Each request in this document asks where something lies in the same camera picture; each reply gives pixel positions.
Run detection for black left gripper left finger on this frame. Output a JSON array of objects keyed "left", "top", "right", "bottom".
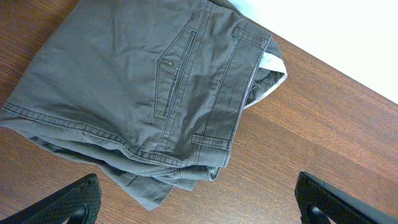
[{"left": 1, "top": 174, "right": 101, "bottom": 224}]

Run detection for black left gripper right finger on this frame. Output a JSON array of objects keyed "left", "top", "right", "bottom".
[{"left": 295, "top": 172, "right": 397, "bottom": 224}]

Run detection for grey shorts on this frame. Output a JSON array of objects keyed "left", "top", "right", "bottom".
[{"left": 1, "top": 0, "right": 287, "bottom": 210}]

